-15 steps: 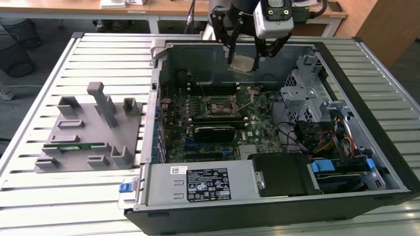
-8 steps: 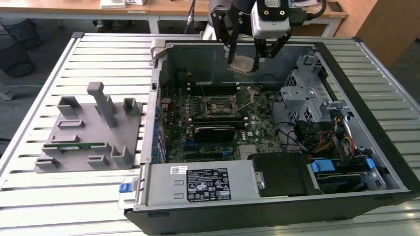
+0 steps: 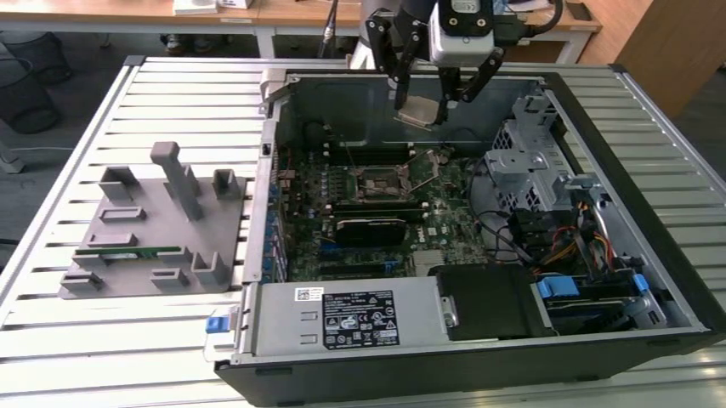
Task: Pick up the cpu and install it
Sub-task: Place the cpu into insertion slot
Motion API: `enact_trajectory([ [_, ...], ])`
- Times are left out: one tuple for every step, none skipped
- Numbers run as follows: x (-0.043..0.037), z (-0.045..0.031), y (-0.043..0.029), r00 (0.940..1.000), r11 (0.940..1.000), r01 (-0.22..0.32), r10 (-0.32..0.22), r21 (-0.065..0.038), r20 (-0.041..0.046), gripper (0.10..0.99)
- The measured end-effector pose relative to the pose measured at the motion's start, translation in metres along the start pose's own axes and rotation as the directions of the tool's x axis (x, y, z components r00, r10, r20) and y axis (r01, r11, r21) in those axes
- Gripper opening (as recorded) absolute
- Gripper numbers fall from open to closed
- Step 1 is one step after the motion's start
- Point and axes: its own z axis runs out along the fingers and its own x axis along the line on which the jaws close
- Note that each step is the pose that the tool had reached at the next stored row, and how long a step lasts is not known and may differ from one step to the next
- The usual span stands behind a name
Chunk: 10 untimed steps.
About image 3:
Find green RAM stick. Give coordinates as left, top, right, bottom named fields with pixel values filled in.
left=73, top=245, right=185, bottom=259

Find RAM slot white latches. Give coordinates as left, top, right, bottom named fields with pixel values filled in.
left=322, top=141, right=415, bottom=150
left=323, top=151, right=416, bottom=160
left=332, top=205, right=426, bottom=213
left=334, top=213, right=427, bottom=221

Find black plastic air shroud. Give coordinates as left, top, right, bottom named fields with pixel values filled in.
left=435, top=263, right=556, bottom=343

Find blue disk carrier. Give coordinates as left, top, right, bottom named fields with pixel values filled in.
left=535, top=274, right=649, bottom=305

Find silver metal drive cage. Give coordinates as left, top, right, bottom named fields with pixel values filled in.
left=482, top=93, right=578, bottom=214

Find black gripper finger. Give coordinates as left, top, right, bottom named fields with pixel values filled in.
left=364, top=9, right=424, bottom=113
left=434, top=46, right=506, bottom=126

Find silver disk bay frame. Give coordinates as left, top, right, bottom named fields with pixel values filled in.
left=558, top=173, right=631, bottom=277

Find black expansion slot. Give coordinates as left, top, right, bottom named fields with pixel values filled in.
left=318, top=263, right=388, bottom=276

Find metal socket cover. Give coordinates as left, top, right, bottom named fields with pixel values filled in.
left=398, top=147, right=450, bottom=193

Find wooden desk white frame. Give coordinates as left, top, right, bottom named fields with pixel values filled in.
left=0, top=0, right=262, bottom=59
left=254, top=0, right=603, bottom=65

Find red yellow power wires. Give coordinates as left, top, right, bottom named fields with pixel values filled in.
left=532, top=201, right=619, bottom=273

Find black PC case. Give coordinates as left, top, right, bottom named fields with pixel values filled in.
left=213, top=63, right=726, bottom=407

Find grey power supply unit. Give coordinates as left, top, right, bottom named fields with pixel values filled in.
left=248, top=278, right=450, bottom=357

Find black round bin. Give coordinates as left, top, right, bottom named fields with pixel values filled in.
left=0, top=57, right=63, bottom=136

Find green motherboard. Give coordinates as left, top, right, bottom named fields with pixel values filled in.
left=275, top=144, right=495, bottom=282

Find silver chipset heatsink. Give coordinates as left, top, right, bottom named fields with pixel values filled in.
left=412, top=249, right=450, bottom=274

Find black mesh waste bin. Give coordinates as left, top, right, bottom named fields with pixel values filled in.
left=0, top=31, right=75, bottom=86

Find CPU socket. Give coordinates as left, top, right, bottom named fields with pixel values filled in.
left=351, top=164, right=414, bottom=201

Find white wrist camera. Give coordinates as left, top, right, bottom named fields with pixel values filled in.
left=428, top=0, right=495, bottom=68

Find silver CPU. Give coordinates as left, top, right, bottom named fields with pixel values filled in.
left=395, top=95, right=442, bottom=128

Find grey parts rack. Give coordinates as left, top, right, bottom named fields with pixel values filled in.
left=57, top=141, right=255, bottom=302

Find grey metal foot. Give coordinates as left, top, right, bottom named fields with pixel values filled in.
left=0, top=139, right=27, bottom=174

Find white cardboard box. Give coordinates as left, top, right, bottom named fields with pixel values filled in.
left=172, top=0, right=220, bottom=16

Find wooden cabinet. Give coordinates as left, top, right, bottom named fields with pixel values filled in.
left=578, top=0, right=726, bottom=120

